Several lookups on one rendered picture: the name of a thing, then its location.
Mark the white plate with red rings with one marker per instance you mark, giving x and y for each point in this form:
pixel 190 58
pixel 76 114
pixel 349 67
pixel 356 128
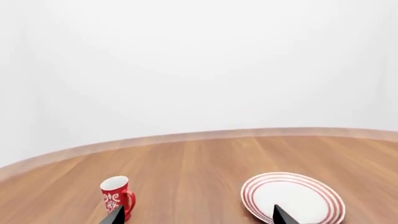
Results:
pixel 289 196

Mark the red mug with white pattern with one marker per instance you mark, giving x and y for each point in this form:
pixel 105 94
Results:
pixel 113 194

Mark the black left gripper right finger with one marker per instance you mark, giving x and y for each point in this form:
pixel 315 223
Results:
pixel 281 217

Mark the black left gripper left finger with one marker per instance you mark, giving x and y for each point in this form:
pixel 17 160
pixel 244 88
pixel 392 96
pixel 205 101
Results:
pixel 115 217

